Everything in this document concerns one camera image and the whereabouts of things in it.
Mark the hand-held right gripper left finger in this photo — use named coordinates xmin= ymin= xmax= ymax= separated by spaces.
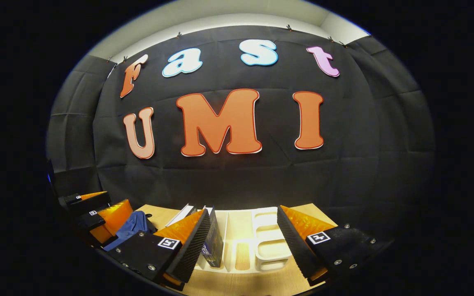
xmin=106 ymin=208 xmax=212 ymax=290

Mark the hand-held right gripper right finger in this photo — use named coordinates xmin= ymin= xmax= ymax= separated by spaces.
xmin=277 ymin=206 xmax=386 ymax=287

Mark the blue cover book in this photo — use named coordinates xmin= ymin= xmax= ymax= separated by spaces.
xmin=201 ymin=206 xmax=224 ymax=268

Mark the cream plastic bookshelf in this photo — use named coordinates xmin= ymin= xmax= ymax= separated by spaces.
xmin=165 ymin=203 xmax=293 ymax=274

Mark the blue schoolbag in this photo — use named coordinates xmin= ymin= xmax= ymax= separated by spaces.
xmin=103 ymin=211 xmax=157 ymax=251

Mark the black backdrop cloth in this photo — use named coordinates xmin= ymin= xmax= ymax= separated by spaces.
xmin=47 ymin=25 xmax=435 ymax=235

